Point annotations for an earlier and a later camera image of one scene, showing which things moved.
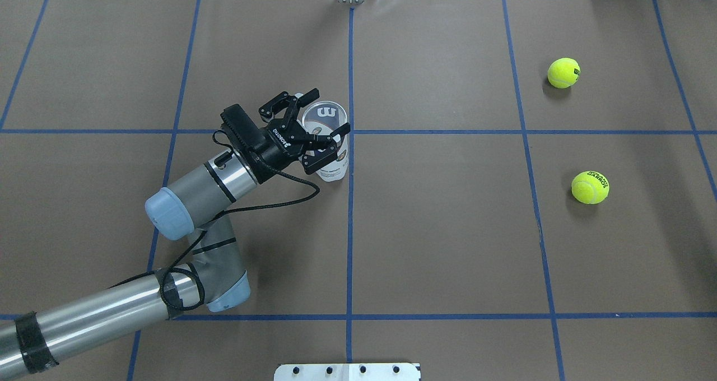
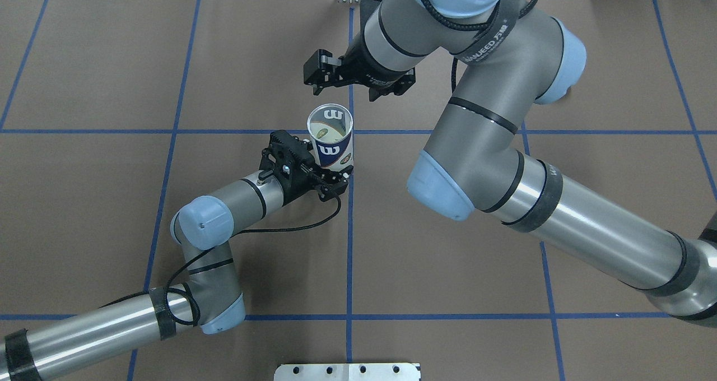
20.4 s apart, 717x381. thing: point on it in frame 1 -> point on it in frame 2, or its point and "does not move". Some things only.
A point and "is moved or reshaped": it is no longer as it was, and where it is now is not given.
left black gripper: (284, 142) -> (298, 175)
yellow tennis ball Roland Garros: (590, 187) is moved or reshaped
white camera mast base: (347, 372) does not move
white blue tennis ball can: (320, 119) does not move
